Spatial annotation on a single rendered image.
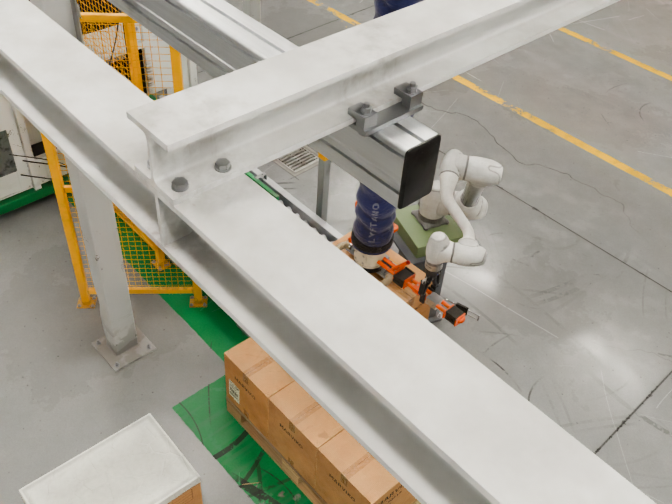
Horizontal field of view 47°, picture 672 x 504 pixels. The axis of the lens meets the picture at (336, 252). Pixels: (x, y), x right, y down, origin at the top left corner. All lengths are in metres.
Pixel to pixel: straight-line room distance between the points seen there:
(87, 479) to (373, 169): 2.41
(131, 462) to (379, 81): 2.43
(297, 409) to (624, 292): 2.84
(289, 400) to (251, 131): 3.08
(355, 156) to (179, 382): 3.74
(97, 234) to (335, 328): 3.54
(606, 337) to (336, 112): 4.51
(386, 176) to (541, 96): 6.72
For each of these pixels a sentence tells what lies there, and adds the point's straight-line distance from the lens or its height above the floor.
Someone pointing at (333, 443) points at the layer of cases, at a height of 0.54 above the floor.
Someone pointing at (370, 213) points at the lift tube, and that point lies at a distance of 3.84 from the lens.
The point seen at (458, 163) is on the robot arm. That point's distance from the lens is 4.05.
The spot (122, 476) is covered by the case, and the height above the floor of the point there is 1.02.
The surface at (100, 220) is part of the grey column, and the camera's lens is 4.34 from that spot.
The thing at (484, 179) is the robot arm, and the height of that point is 1.50.
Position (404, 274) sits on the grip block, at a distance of 4.04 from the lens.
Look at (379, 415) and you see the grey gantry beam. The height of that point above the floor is 3.11.
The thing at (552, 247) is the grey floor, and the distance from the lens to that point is 6.13.
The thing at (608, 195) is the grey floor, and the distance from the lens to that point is 6.84.
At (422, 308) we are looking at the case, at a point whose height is 0.78.
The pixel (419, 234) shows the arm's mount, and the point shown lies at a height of 0.84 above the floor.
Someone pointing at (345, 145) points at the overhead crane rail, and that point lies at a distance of 1.32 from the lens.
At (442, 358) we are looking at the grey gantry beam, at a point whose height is 3.22.
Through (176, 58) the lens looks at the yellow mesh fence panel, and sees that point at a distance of 4.18.
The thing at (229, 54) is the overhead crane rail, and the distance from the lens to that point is 1.52.
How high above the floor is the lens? 3.90
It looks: 43 degrees down
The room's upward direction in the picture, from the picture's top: 5 degrees clockwise
